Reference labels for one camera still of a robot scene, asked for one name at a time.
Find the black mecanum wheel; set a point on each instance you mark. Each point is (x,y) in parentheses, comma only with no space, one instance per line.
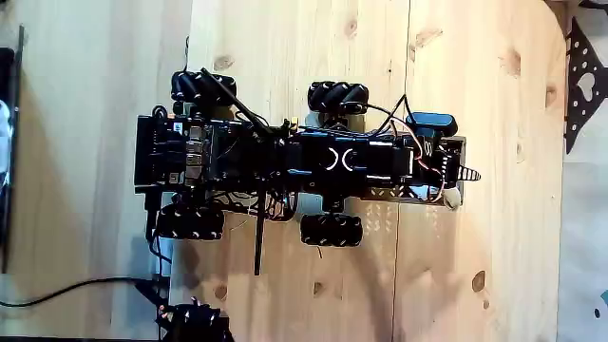
(337,97)
(331,230)
(204,88)
(190,222)

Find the black perforated star bracket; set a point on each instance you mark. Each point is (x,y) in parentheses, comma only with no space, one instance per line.
(572,114)

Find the black perforated metal basket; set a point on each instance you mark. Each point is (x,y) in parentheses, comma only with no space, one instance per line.
(394,194)

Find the black monitor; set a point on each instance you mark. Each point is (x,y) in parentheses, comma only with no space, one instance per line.
(5,71)

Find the black oval webcam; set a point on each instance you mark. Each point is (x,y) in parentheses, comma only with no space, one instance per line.
(432,122)

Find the black rod antenna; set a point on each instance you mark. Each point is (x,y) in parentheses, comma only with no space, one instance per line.
(259,247)
(233,100)

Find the black mobile robot chassis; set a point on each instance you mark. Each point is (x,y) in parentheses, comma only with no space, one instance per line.
(161,152)

